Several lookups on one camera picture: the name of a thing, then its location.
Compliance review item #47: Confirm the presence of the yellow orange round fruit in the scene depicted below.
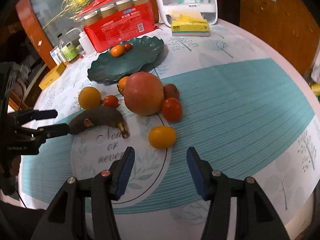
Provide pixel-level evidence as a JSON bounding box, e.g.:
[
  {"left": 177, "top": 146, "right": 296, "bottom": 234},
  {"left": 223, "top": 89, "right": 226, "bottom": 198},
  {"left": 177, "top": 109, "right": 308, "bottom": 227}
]
[{"left": 78, "top": 87, "right": 102, "bottom": 110}]

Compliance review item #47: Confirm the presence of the dark overripe banana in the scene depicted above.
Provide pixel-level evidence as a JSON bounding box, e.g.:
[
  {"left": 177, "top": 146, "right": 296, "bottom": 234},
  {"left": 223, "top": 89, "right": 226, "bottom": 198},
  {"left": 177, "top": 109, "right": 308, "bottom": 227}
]
[{"left": 69, "top": 106, "right": 130, "bottom": 139}]

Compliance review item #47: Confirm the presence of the small red cherry tomato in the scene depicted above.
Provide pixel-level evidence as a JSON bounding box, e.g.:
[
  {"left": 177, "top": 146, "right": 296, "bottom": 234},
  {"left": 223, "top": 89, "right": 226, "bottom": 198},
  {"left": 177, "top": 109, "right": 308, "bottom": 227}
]
[{"left": 103, "top": 95, "right": 119, "bottom": 108}]

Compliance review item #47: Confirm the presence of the orange persimmon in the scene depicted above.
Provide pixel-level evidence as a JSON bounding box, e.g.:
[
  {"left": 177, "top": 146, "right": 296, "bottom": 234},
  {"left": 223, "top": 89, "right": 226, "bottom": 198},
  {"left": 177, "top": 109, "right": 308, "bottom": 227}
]
[{"left": 117, "top": 76, "right": 129, "bottom": 96}]

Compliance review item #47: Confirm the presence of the large red apple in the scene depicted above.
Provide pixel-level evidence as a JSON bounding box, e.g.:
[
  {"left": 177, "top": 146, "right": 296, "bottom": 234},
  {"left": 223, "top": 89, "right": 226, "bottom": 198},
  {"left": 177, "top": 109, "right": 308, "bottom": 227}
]
[{"left": 124, "top": 72, "right": 164, "bottom": 115}]

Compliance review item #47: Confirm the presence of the yellow lemon fruit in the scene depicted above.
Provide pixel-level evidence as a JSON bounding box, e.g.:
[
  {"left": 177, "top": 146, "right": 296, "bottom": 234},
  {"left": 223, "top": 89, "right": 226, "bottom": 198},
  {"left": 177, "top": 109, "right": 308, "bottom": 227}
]
[{"left": 148, "top": 126, "right": 177, "bottom": 150}]

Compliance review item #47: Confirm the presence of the brown lychee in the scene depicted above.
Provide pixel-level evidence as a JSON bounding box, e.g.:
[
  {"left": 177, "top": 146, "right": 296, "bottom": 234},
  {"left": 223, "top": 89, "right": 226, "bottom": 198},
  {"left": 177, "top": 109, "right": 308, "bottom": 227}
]
[{"left": 163, "top": 83, "right": 180, "bottom": 100}]

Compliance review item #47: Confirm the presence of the yellow flat box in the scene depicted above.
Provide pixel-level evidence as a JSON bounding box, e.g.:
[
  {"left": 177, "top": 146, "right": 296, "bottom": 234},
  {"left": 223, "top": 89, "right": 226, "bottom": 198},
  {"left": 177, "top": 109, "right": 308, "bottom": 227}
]
[{"left": 39, "top": 63, "right": 66, "bottom": 90}]

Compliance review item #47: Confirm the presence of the small white medicine box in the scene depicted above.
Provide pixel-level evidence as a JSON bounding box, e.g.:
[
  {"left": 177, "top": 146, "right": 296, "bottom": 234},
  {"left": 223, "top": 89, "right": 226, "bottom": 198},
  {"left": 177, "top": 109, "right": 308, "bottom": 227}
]
[{"left": 50, "top": 46, "right": 62, "bottom": 65}]

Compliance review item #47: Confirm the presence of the green label glass bottle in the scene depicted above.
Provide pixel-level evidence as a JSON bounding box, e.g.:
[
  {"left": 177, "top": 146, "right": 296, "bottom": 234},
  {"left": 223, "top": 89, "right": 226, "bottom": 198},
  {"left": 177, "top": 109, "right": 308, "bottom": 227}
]
[{"left": 57, "top": 33, "right": 79, "bottom": 63}]

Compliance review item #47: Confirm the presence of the dark green leaf plate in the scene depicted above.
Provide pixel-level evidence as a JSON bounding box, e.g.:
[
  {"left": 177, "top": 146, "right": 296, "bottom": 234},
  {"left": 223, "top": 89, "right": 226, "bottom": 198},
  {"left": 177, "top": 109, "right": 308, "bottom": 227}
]
[{"left": 87, "top": 36, "right": 164, "bottom": 84}]

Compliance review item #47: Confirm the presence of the white squeeze bottle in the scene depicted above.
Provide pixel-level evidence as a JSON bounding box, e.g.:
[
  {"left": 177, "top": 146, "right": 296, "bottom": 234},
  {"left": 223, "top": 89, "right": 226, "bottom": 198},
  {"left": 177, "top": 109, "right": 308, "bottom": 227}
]
[{"left": 66, "top": 28, "right": 96, "bottom": 55}]

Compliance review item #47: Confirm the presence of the small orange kumquat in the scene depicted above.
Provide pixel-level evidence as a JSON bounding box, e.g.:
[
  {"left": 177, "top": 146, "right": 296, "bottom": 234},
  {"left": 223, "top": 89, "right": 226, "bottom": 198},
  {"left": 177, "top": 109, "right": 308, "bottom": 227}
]
[{"left": 110, "top": 44, "right": 126, "bottom": 57}]

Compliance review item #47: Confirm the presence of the glass door gold ornament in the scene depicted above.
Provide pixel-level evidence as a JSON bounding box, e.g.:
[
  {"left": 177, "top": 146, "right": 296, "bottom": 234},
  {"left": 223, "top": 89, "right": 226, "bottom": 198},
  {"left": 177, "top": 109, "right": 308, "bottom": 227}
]
[{"left": 16, "top": 0, "right": 156, "bottom": 69}]

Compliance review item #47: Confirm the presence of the teal printed tablecloth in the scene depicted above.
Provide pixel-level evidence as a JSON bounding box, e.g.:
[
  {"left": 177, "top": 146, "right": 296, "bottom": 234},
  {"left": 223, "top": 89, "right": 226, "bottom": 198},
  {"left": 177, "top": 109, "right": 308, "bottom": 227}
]
[{"left": 20, "top": 23, "right": 319, "bottom": 239}]

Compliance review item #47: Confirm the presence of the tiny red cherry tomato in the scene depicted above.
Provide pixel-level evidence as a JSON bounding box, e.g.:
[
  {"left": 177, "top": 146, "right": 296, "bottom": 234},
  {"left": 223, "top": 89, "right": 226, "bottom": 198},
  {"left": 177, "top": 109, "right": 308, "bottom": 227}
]
[{"left": 124, "top": 43, "right": 132, "bottom": 51}]

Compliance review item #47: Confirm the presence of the red packaged jar box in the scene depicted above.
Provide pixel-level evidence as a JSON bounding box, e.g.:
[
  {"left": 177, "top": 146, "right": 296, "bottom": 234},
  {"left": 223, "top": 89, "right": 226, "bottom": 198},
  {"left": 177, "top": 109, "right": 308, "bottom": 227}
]
[{"left": 75, "top": 0, "right": 156, "bottom": 53}]

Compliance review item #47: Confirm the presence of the yellow tissue pack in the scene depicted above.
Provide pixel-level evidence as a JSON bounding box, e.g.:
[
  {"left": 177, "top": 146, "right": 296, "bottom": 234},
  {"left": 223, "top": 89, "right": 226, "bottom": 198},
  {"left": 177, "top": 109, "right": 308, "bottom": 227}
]
[{"left": 169, "top": 10, "right": 210, "bottom": 37}]

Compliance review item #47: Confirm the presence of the wooden cabinet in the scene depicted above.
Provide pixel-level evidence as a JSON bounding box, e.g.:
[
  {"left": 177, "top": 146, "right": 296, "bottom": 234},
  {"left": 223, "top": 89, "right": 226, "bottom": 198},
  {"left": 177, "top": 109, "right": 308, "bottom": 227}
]
[{"left": 240, "top": 0, "right": 319, "bottom": 75}]

